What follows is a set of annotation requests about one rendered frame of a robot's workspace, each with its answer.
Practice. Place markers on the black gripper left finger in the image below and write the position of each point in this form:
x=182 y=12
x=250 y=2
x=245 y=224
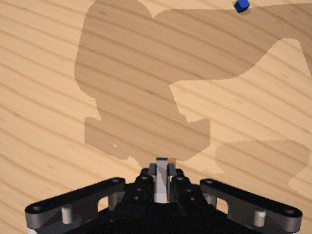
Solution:
x=67 y=211

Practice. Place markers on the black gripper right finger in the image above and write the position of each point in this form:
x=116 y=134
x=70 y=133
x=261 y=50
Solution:
x=248 y=209

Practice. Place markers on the small blue cube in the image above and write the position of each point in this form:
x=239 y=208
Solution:
x=241 y=5

